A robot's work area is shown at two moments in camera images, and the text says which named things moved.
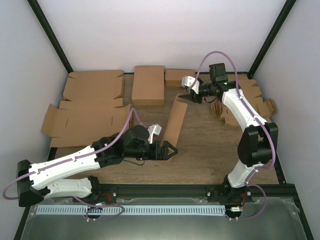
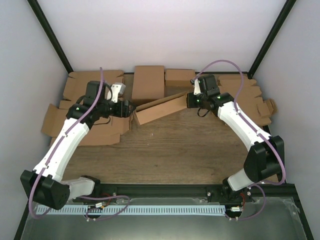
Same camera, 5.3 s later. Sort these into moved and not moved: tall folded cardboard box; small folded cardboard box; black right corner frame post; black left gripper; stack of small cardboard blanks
Moved: black left gripper
Not moved: stack of small cardboard blanks; small folded cardboard box; tall folded cardboard box; black right corner frame post
